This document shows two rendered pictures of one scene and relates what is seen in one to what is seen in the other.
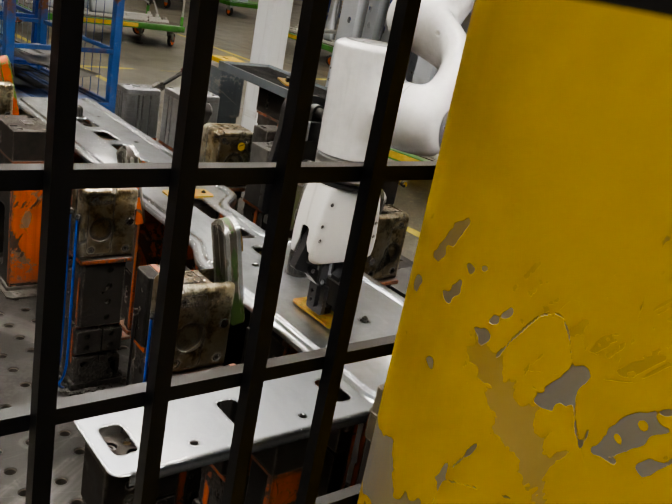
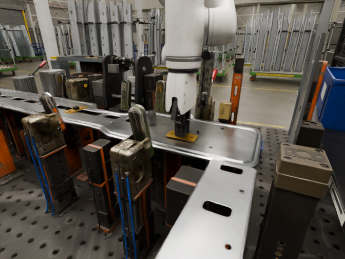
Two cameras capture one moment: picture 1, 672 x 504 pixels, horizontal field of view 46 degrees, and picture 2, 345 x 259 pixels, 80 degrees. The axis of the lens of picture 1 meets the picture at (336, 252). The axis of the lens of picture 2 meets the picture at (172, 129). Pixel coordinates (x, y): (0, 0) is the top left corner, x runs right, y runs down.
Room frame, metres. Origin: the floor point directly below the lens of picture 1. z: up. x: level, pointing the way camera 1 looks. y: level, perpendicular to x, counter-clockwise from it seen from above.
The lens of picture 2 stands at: (0.46, 0.23, 1.25)
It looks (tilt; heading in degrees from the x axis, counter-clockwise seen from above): 24 degrees down; 336
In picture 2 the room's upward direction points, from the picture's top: straight up
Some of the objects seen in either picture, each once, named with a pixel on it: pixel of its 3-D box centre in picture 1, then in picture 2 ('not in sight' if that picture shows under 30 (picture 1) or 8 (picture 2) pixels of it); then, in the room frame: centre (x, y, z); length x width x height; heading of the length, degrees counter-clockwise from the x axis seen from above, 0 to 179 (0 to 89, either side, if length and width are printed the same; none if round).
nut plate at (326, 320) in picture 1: (322, 308); (181, 134); (0.92, 0.00, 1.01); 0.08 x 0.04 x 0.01; 41
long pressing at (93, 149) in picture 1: (178, 193); (71, 110); (1.32, 0.29, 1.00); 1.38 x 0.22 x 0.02; 41
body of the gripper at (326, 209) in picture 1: (340, 215); (183, 88); (0.92, 0.00, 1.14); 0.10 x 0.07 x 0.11; 131
